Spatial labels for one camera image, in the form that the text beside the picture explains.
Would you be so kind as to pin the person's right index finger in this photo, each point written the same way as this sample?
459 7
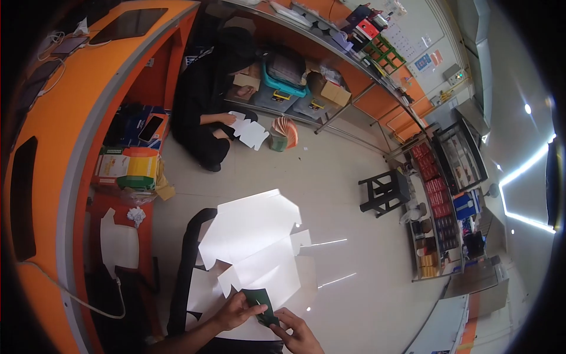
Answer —
283 313

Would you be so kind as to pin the blue cardboard box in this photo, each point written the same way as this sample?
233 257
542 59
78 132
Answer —
132 126

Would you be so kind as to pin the stack of orange folded cartons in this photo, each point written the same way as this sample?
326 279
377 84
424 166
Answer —
286 130

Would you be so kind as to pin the person's right hand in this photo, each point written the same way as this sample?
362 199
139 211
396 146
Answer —
298 334

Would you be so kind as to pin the grey bin teal lid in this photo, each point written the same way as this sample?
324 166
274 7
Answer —
283 84

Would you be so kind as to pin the yellow green printed carton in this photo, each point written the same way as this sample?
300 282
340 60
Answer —
128 170

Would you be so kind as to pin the steel worktable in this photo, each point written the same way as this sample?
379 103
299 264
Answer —
336 66

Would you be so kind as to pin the glass display case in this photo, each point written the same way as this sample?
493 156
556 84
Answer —
460 155

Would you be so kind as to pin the person's left hand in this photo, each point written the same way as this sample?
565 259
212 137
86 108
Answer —
234 314

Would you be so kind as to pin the white carton green flap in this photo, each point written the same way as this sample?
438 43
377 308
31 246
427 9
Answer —
256 239

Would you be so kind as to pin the orange curved counter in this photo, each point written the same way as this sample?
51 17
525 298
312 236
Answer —
57 146

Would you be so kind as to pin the person's left fingers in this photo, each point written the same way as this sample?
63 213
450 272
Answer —
242 298

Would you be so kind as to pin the black stool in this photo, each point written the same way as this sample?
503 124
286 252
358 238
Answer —
384 191

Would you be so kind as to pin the person's body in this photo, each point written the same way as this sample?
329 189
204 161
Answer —
247 347

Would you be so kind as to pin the black smartphone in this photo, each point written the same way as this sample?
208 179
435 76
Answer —
151 128

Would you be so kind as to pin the person's right thumb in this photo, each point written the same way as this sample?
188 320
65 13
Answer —
277 330

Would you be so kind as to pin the crumpled white paper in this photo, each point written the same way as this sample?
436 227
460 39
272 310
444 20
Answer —
136 216

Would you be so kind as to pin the full shop shelf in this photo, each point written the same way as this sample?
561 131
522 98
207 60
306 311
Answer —
435 212

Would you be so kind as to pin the grey storage bin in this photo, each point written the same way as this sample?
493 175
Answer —
315 105

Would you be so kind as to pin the brown cardboard box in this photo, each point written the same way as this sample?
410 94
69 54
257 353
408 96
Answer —
334 93

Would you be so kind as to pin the small white carton blank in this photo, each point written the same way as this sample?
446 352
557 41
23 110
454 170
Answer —
251 132

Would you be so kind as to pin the person's left thumb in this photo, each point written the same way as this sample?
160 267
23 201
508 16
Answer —
257 309

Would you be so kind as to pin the small grey tablet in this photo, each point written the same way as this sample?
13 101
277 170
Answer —
69 44

